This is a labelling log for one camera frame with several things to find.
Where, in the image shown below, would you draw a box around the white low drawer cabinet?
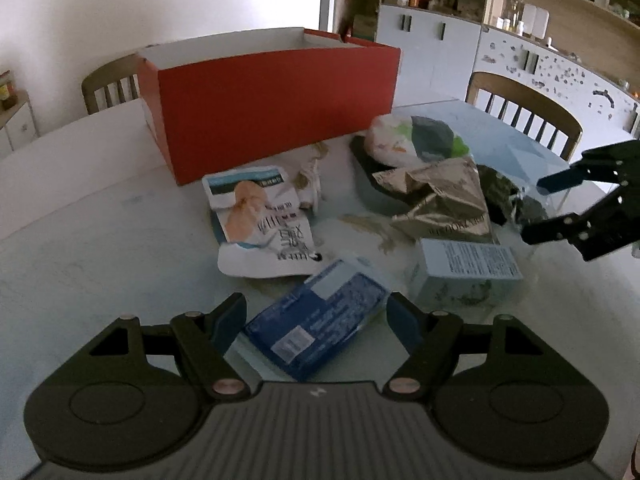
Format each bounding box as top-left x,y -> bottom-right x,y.
0,90 -> 39,159

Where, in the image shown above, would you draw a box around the dark crumpled wrapper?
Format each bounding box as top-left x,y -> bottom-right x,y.
477,165 -> 548,226

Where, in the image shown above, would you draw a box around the wooden chair right side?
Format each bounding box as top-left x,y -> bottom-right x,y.
465,72 -> 582,162

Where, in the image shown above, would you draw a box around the silver foil bag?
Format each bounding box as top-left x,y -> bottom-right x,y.
372,156 -> 492,243

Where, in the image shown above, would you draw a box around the white green tissue pack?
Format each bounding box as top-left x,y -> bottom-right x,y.
363,114 -> 471,168

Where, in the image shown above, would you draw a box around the light blue small carton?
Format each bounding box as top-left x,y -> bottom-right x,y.
408,238 -> 523,310

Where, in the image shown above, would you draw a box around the red cardboard box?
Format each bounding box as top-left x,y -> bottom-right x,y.
136,27 -> 400,185

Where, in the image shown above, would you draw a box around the wooden chair far side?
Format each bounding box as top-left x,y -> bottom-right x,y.
81,53 -> 139,115

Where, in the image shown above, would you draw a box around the white coiled cable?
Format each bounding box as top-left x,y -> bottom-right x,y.
294,157 -> 322,214

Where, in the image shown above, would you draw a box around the white chicken snack pouch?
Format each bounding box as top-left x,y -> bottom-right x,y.
202,166 -> 324,278

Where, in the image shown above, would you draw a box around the white tall storage cabinets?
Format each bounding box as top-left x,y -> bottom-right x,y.
375,4 -> 639,150

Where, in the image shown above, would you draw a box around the wooden chair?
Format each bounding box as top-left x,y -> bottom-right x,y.
81,53 -> 139,115
465,72 -> 582,162

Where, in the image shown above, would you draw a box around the blue packet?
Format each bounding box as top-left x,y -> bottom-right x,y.
244,260 -> 390,382

